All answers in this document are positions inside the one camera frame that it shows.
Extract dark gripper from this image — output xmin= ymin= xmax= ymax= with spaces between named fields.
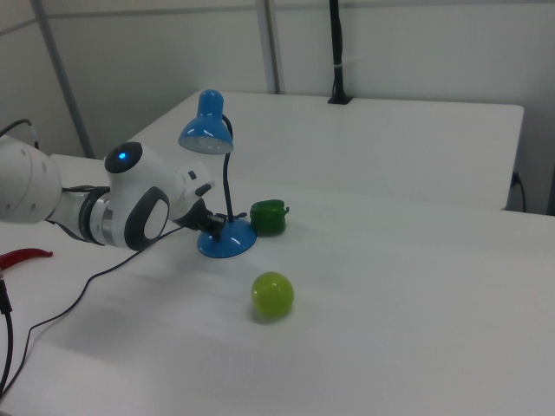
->
xmin=175 ymin=197 xmax=226 ymax=242

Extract blue desk lamp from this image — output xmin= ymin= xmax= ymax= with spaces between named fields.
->
xmin=177 ymin=89 xmax=260 ymax=260

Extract green bell pepper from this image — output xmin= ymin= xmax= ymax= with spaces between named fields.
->
xmin=250 ymin=198 xmax=292 ymax=238

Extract green apple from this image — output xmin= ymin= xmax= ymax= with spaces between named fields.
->
xmin=251 ymin=271 xmax=296 ymax=322

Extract red chili pepper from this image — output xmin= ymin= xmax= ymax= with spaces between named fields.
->
xmin=0 ymin=247 xmax=55 ymax=272

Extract black pole with clamp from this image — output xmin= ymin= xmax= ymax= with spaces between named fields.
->
xmin=327 ymin=0 xmax=356 ymax=106

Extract thin black lamp cable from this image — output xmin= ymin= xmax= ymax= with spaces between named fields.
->
xmin=0 ymin=223 xmax=194 ymax=398

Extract grey metal partition post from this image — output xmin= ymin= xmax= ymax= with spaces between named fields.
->
xmin=263 ymin=0 xmax=285 ymax=94
xmin=32 ymin=0 xmax=95 ymax=159

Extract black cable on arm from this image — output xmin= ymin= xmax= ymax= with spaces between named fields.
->
xmin=0 ymin=119 xmax=41 ymax=151

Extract thick black cable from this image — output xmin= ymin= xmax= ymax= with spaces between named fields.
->
xmin=0 ymin=268 xmax=15 ymax=400

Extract black wall cable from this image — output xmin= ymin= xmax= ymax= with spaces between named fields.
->
xmin=511 ymin=171 xmax=528 ymax=213

